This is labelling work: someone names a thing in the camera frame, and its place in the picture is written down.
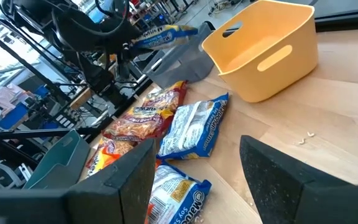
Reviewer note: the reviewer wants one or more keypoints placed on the yellow plastic bin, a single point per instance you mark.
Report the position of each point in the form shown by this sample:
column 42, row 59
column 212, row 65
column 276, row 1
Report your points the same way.
column 291, row 77

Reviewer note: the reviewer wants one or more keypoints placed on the teal plastic bin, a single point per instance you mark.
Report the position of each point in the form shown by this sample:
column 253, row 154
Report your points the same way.
column 54, row 168

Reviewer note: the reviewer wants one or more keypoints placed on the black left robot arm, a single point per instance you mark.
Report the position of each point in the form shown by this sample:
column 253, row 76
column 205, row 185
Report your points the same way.
column 73, row 31

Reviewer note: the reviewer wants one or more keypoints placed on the blue Maruchan noodle packet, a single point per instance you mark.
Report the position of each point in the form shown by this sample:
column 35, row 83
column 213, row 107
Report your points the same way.
column 166, row 36
column 191, row 130
column 176, row 199

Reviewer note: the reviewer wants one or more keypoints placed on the noodle crumb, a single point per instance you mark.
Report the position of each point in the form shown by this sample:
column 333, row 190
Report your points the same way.
column 301, row 142
column 310, row 134

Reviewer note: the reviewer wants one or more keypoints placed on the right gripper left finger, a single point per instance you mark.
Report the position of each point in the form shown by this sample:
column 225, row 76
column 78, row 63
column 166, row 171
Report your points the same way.
column 104, row 202

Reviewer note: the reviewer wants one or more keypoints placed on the blue storage box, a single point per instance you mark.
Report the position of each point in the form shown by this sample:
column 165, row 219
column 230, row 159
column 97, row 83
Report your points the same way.
column 12, row 116

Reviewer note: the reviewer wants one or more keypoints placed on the grey plastic bin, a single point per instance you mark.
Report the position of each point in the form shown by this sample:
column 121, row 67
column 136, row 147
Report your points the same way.
column 182, row 68

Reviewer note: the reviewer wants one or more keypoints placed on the red Maruchan noodle packet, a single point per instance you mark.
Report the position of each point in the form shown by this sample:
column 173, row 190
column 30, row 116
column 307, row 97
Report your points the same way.
column 166, row 99
column 141, row 124

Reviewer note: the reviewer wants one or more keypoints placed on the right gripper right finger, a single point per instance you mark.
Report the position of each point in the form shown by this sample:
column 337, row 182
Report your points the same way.
column 291, row 199

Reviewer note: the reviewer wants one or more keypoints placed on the black aluminium table frame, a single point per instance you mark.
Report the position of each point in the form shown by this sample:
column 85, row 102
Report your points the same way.
column 346, row 21

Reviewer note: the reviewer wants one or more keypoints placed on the orange Maruchan noodle packet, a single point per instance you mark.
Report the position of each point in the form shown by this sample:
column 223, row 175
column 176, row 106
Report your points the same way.
column 107, row 155

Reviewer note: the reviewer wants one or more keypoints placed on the pink cloth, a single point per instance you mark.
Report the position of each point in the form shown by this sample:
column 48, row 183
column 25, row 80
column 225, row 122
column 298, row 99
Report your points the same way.
column 3, row 96

